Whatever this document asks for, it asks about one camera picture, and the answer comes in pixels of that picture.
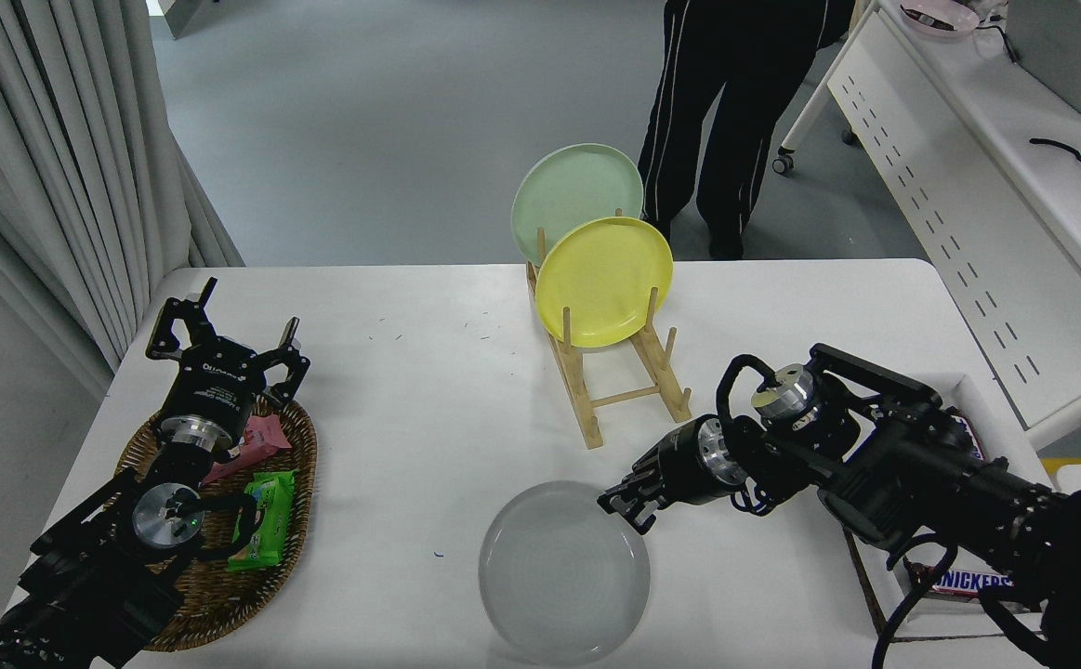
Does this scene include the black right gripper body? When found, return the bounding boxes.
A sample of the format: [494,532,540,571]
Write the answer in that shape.
[647,423,718,507]

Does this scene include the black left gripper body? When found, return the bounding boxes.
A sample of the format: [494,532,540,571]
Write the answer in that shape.
[161,339,271,436]

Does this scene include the gray plate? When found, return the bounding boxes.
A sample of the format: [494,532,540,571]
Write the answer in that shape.
[478,480,652,666]

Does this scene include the wooden plate rack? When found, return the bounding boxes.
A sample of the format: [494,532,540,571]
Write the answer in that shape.
[526,228,693,451]

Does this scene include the yellow plate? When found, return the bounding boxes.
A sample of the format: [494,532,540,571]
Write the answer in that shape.
[535,216,675,349]

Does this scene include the pale green plate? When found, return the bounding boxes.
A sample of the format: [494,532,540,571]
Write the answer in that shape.
[511,143,645,269]

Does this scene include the pink plate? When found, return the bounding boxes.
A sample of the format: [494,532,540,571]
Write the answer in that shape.
[901,0,981,38]

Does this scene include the pink snack pack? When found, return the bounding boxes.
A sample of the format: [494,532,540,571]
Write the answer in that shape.
[198,413,293,487]

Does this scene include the green snack pack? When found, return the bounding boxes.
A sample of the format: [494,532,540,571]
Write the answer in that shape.
[227,470,297,571]

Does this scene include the gray curtain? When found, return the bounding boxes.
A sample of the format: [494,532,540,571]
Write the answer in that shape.
[0,0,245,400]

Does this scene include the brown wicker basket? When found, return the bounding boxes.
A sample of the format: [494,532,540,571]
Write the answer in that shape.
[115,395,318,652]

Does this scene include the brown chocolate bar white print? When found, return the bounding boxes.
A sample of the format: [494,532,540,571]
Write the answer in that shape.
[954,413,989,463]

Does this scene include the brown Snickers bar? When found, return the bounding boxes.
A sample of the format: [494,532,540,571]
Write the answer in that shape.
[904,560,1020,605]

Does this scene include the white tray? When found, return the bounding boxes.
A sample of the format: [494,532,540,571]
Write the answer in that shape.
[842,372,1057,644]

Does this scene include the person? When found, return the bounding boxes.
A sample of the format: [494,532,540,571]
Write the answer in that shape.
[638,0,857,261]

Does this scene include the white perforated desk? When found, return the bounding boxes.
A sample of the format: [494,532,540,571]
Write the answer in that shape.
[772,0,1081,456]

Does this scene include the gray laptop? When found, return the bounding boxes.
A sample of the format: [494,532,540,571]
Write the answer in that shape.
[1005,0,1081,126]

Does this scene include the thick black cable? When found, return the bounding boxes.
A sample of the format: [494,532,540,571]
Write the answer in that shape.
[1029,138,1081,173]

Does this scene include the thin black cable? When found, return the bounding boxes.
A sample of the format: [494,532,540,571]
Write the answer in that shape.
[972,19,1022,64]

